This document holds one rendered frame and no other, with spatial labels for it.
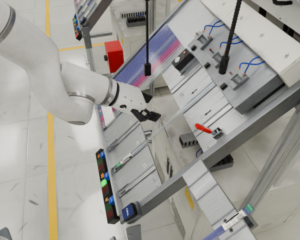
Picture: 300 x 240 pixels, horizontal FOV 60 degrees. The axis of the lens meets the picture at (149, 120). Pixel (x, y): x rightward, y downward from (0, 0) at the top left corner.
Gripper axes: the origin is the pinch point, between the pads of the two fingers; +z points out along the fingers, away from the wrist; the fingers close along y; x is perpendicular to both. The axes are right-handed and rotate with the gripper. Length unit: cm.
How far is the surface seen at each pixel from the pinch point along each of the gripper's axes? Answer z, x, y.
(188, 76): 13.1, -10.9, 10.9
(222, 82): 8.7, -20.6, -7.1
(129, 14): 43, 15, 155
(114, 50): 14, 20, 80
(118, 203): 3.7, 33.7, -14.6
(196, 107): 12.5, -7.5, -3.0
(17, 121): -9, 133, 120
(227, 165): 49, 12, -6
